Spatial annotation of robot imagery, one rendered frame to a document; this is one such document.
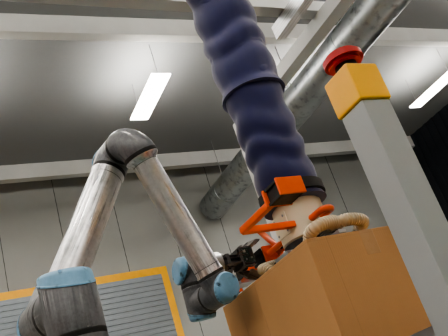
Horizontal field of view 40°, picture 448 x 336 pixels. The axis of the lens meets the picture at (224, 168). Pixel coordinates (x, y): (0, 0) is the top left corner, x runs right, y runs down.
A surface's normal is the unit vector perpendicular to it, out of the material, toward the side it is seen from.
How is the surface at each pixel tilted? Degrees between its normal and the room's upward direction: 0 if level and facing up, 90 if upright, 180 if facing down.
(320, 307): 90
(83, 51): 180
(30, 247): 90
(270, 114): 75
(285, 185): 90
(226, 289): 98
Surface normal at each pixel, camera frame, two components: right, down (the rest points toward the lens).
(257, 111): -0.22, -0.56
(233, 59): -0.50, -0.45
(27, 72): 0.29, 0.87
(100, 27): 0.37, -0.49
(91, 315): 0.65, -0.45
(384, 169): -0.87, 0.07
